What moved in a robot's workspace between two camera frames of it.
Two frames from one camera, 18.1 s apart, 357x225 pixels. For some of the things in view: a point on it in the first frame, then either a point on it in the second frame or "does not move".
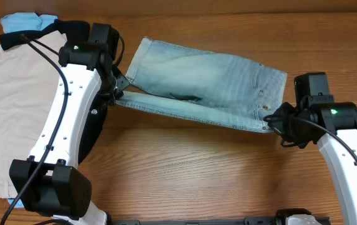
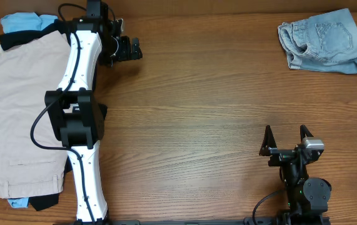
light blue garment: x=19 y=22 does not move
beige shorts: x=22 y=83 does not move
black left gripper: x=115 y=86 -> x=127 y=49
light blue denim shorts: x=203 y=86 -> x=328 y=42
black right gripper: x=279 y=126 -> x=269 y=149
